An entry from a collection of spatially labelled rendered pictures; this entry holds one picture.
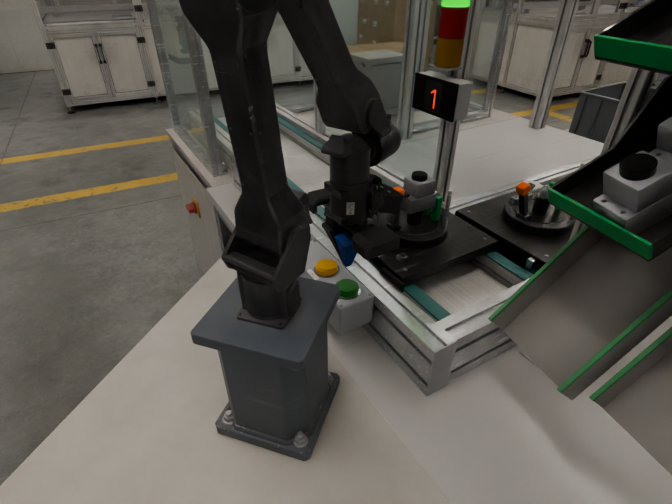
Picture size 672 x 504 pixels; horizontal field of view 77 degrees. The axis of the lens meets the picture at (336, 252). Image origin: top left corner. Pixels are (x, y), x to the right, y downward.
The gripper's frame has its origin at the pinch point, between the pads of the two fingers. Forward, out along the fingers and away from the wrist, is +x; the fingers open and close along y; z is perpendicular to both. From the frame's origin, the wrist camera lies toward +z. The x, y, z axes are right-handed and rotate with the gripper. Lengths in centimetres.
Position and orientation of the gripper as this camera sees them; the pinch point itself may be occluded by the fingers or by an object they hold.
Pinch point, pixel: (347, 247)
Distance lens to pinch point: 68.0
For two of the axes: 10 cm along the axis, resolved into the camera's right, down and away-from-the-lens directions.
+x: 0.0, 8.3, 5.6
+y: -5.1, -4.8, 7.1
